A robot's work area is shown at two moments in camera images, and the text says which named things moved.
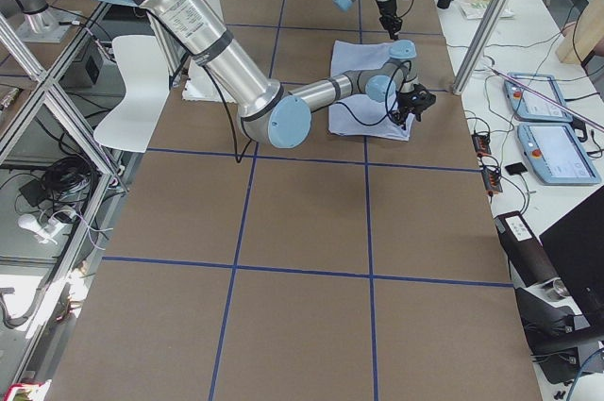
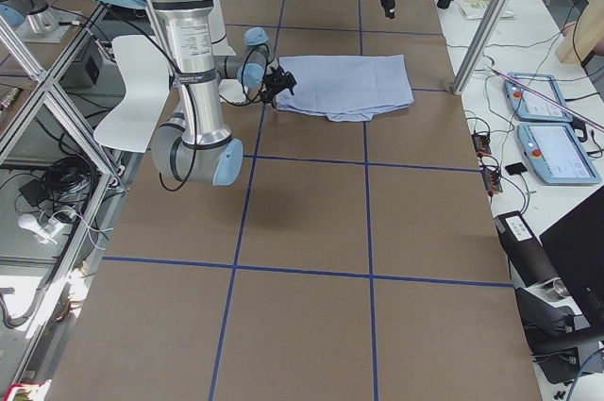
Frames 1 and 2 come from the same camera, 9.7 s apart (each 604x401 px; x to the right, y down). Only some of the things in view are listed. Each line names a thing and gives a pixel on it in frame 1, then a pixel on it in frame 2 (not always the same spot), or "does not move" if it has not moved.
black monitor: [575, 244] does not move
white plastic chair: [132, 126] does not move
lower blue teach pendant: [555, 154] does not move
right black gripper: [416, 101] to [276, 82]
